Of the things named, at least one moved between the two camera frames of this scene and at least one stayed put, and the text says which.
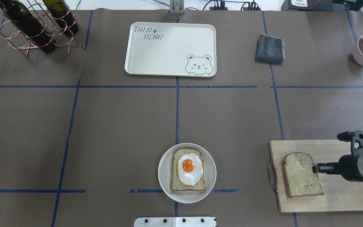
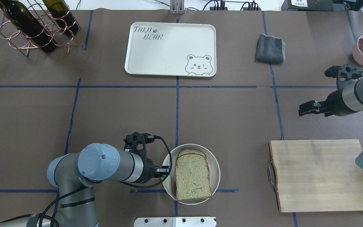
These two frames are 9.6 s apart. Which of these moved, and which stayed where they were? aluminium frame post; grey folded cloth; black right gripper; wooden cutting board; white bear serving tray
Moved: black right gripper
Stayed: white bear serving tray; grey folded cloth; wooden cutting board; aluminium frame post
